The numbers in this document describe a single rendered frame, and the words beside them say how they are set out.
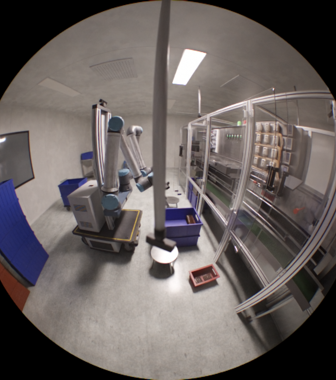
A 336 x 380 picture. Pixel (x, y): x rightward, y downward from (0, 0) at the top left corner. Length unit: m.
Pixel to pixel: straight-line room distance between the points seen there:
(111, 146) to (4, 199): 1.46
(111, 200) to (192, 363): 1.64
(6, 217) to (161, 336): 1.95
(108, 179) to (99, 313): 1.34
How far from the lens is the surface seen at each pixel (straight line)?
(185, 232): 1.55
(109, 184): 0.97
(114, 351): 1.46
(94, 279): 1.65
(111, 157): 0.92
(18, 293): 2.11
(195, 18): 1.58
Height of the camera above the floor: 1.36
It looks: 23 degrees down
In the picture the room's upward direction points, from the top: 1 degrees clockwise
